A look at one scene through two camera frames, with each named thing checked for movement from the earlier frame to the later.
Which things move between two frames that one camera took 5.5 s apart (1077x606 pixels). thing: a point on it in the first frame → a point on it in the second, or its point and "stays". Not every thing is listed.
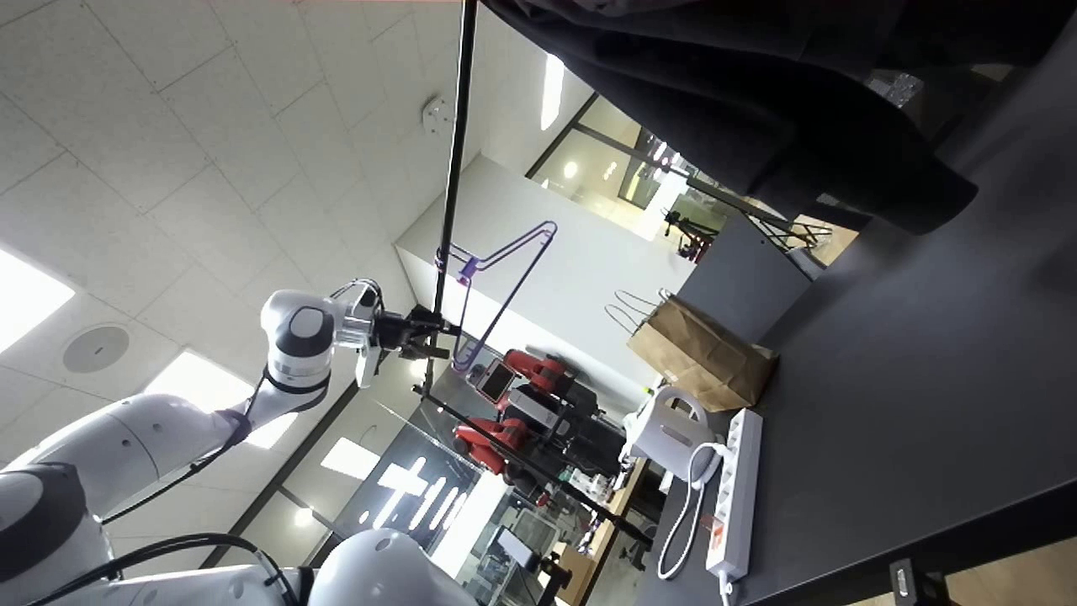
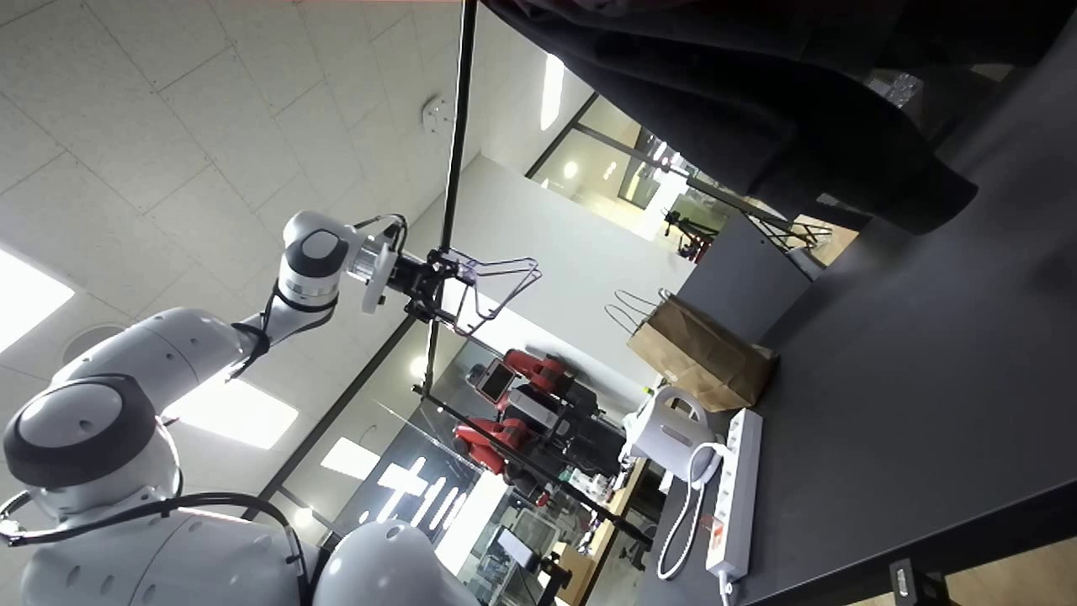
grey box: x=740 y=276 stays
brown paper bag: x=706 y=358 stays
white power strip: x=731 y=534 stays
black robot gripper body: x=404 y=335 → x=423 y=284
